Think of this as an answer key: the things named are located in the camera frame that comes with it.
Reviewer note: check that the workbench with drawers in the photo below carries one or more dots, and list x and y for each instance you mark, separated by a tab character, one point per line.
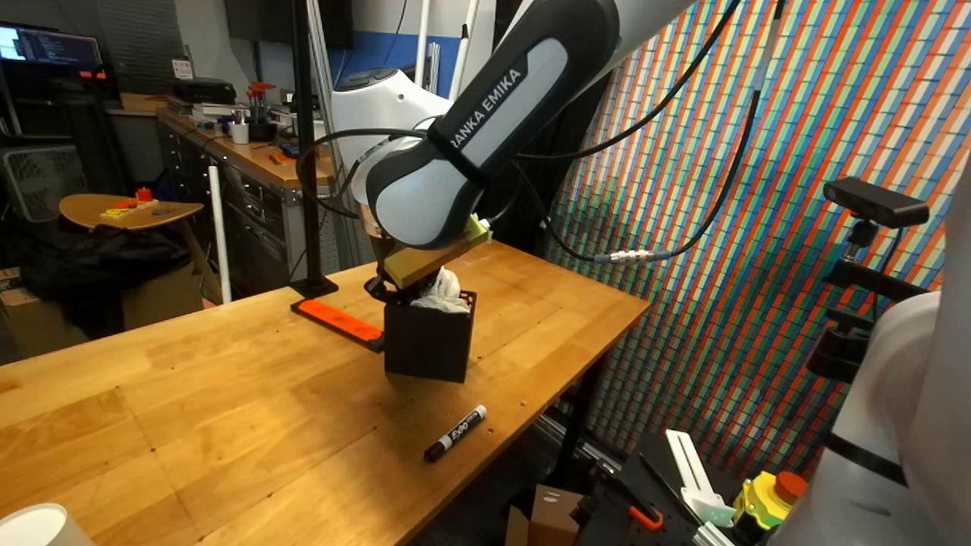
258	205

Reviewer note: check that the small white cup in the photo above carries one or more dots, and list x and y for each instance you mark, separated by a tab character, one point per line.
240	133

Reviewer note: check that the black basket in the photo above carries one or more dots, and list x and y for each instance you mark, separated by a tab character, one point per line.
426	345

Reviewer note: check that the black marker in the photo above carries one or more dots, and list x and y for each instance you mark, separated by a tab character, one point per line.
455	434

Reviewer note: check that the white bracket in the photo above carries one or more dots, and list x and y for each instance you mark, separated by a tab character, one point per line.
696	474

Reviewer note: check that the white pipe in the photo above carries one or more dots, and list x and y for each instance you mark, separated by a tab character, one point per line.
221	235

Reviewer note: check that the holder with red tools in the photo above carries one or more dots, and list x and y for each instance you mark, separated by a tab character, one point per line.
260	114

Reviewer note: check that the black printer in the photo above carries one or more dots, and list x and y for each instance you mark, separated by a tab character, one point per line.
205	91

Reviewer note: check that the white towel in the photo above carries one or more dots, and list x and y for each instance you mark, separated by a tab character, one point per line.
444	292

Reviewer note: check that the monitor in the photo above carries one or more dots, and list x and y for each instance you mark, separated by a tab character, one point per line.
49	47

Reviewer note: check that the black pole with orange clamp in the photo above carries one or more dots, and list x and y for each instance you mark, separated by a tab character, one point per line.
307	152

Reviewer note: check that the black bag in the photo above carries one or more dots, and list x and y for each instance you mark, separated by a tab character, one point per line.
98	265

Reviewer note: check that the colourful toy set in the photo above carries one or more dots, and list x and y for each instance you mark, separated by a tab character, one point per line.
129	208

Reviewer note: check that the white box fan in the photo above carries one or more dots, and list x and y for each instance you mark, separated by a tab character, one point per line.
38	182

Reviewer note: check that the camera on mount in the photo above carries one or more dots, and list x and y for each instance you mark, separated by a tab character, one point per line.
872	203

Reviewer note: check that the large cardboard box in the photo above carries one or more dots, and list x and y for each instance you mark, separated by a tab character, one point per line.
159	299

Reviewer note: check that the round wooden table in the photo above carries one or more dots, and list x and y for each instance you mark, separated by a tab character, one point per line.
91	212

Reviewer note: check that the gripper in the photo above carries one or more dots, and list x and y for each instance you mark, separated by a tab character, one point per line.
377	289

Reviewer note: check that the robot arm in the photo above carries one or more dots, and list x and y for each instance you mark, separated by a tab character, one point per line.
531	76

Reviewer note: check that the small cardboard box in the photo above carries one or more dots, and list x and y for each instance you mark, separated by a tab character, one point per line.
552	519

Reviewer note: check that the yellow emergency stop button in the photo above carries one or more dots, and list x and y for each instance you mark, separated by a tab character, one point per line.
765	500

